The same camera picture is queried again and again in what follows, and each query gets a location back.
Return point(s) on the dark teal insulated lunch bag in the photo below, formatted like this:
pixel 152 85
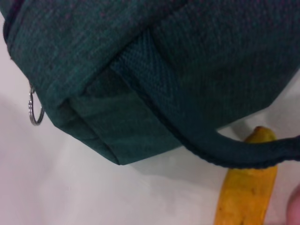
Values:
pixel 152 58

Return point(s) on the yellow banana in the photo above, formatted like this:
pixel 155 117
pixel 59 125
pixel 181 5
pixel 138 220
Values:
pixel 246 194

